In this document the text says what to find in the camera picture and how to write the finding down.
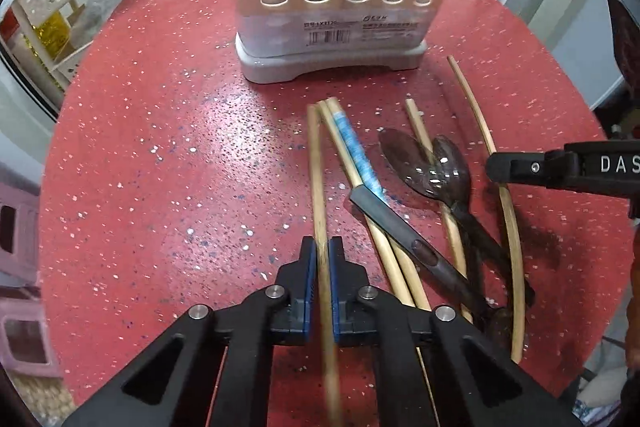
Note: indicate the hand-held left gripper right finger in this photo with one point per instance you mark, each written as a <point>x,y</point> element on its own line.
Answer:
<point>336,272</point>

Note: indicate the person's clothing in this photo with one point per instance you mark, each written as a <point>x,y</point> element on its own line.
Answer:
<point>600,402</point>

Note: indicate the pink plastic stool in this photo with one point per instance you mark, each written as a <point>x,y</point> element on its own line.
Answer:
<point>20,317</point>

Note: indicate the blue patterned chopstick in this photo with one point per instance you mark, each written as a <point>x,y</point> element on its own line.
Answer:
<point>357,152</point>

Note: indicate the yellow foil bag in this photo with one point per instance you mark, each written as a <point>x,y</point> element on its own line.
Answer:
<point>52,32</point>

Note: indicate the bamboo chopstick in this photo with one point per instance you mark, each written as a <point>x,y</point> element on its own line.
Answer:
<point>515,257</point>
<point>317,187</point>
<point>417,127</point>
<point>338,142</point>

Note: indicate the black plastic knife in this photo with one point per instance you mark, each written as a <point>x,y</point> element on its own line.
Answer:
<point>395,227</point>

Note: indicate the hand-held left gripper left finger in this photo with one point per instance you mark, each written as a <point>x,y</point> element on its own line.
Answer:
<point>310,267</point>

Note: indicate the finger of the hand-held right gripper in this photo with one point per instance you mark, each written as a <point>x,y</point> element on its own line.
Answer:
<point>505,167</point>

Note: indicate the dark translucent spoon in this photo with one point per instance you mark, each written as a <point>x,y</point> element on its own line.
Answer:
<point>400,152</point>
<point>450,167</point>

